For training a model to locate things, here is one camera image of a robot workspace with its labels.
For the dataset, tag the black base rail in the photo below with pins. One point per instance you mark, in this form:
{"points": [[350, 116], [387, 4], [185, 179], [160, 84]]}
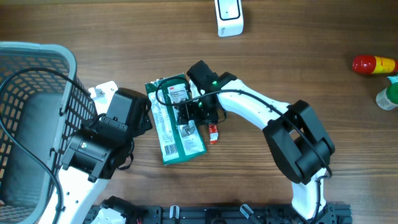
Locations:
{"points": [[284, 213]]}

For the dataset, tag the green 3M glove packet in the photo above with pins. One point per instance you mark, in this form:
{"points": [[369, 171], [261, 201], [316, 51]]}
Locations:
{"points": [[178, 143]]}

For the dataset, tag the light green wipes packet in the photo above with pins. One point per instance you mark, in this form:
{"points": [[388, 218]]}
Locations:
{"points": [[393, 79]]}

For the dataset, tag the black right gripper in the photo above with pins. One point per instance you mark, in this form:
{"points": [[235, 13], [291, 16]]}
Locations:
{"points": [[186, 112]]}

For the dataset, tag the red sachet packet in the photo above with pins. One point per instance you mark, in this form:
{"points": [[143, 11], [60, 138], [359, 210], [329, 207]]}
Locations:
{"points": [[213, 131]]}

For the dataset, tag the chilli sauce bottle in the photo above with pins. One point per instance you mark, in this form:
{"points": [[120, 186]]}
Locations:
{"points": [[370, 64]]}

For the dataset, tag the green lid jar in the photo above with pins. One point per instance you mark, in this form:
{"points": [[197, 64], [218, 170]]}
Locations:
{"points": [[387, 98]]}

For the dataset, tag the white barcode scanner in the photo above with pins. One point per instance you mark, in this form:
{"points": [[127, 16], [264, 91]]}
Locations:
{"points": [[229, 16]]}

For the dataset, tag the grey plastic basket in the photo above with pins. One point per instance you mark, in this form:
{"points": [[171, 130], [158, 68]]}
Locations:
{"points": [[41, 109]]}

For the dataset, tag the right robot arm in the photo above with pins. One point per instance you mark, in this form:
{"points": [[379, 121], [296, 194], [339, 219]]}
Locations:
{"points": [[300, 146]]}

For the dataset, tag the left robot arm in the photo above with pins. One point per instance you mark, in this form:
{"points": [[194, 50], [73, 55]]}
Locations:
{"points": [[100, 146]]}

